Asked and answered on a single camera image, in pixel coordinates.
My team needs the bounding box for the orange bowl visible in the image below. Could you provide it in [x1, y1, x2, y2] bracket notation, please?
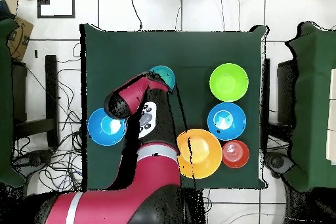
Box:
[221, 139, 250, 169]

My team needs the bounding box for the large blue bowl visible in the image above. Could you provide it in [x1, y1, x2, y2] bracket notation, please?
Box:
[87, 107, 128, 146]
[207, 102, 247, 141]

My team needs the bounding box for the small ribbed blue bowl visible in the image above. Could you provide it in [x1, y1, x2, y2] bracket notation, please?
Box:
[148, 65, 176, 92]

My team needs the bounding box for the black floor stand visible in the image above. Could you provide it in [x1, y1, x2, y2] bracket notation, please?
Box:
[11, 55, 60, 148]
[261, 57, 299, 130]

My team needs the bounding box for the green cloth covered table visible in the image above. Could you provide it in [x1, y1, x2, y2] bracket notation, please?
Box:
[0, 17, 26, 188]
[284, 21, 336, 192]

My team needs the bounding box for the grey base leg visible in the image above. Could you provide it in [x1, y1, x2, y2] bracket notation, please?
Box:
[263, 151, 295, 179]

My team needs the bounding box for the black floor cable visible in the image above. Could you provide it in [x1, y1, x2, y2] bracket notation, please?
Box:
[127, 0, 143, 31]

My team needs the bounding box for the large yellow bowl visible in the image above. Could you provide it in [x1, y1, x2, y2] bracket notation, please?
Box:
[176, 128, 223, 180]

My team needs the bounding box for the large green bowl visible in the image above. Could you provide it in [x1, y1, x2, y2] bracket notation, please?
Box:
[209, 62, 249, 102]

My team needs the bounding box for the dark green table cloth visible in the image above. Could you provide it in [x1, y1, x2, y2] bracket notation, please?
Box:
[79, 23, 268, 190]

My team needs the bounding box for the cardboard box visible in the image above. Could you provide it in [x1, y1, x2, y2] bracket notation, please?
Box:
[6, 14, 34, 62]

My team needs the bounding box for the black chair base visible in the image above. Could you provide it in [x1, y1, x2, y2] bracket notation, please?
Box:
[11, 148, 54, 176]

